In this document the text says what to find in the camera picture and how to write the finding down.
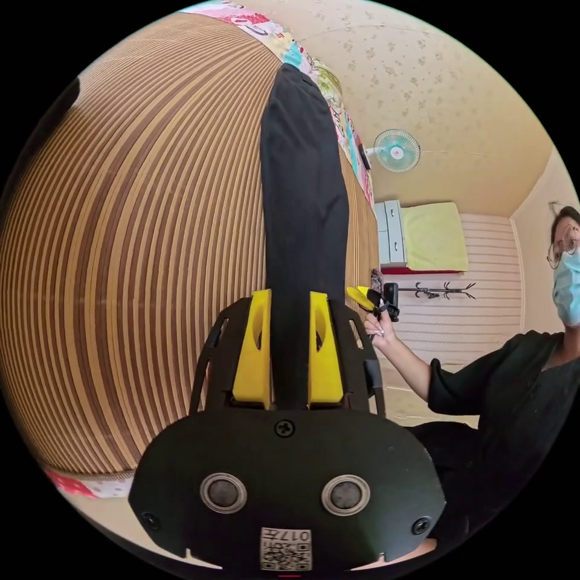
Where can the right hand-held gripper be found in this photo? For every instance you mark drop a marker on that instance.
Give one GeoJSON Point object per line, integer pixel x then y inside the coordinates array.
{"type": "Point", "coordinates": [379, 302]}

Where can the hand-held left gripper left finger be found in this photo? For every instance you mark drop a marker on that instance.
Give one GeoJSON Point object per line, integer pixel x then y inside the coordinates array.
{"type": "Point", "coordinates": [250, 362]}

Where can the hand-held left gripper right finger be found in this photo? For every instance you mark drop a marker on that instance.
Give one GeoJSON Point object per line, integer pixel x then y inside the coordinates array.
{"type": "Point", "coordinates": [327, 371]}

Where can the black long pants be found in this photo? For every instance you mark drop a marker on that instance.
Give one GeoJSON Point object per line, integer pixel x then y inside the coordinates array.
{"type": "Point", "coordinates": [301, 217]}

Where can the person's right forearm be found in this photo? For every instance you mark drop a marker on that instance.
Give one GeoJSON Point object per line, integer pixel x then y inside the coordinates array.
{"type": "Point", "coordinates": [410, 367]}

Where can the person's right hand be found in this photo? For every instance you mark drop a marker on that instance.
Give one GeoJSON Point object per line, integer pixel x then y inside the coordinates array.
{"type": "Point", "coordinates": [379, 333]}

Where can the black coat stand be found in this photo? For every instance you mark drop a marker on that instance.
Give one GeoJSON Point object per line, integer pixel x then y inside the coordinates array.
{"type": "Point", "coordinates": [442, 290]}

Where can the grey cupboard with yellow cloth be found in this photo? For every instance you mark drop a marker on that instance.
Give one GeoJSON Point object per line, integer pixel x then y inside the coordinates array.
{"type": "Point", "coordinates": [430, 235]}

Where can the person's body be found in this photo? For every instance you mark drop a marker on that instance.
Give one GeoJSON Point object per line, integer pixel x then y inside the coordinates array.
{"type": "Point", "coordinates": [512, 408]}

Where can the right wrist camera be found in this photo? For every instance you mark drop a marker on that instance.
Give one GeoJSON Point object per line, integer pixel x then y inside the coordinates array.
{"type": "Point", "coordinates": [391, 291]}

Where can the wall fan with teal blades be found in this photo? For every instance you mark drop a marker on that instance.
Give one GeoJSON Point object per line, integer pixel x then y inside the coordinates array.
{"type": "Point", "coordinates": [397, 152]}

